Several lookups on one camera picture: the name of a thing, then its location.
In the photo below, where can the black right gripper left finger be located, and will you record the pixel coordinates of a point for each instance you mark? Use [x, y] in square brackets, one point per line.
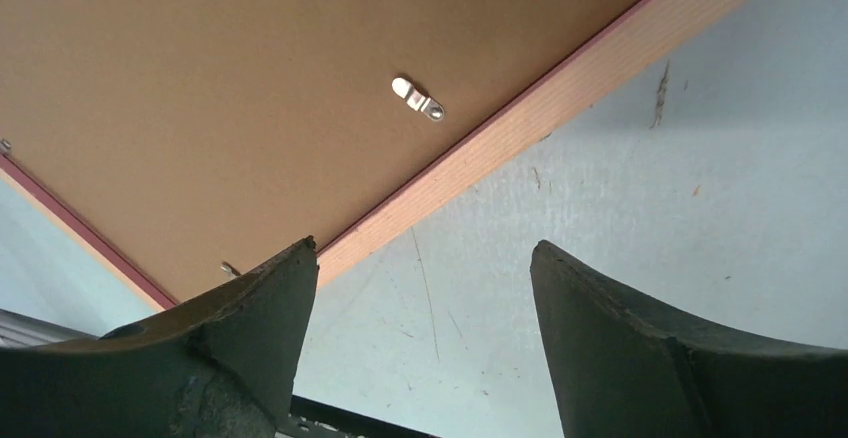
[221, 364]

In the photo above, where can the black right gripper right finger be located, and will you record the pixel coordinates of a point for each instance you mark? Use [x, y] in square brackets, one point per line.
[625, 364]

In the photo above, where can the brown cardboard backing board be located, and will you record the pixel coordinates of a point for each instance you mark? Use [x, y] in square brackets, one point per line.
[265, 90]

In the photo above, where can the pink wooden picture frame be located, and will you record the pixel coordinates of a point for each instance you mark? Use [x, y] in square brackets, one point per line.
[530, 124]

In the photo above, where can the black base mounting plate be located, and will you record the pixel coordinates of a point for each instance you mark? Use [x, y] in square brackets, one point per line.
[308, 418]

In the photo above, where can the silver metal hanger clip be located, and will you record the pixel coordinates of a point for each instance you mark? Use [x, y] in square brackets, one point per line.
[417, 99]

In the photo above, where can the aluminium rail front beam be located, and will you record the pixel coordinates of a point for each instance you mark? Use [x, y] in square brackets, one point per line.
[20, 331]

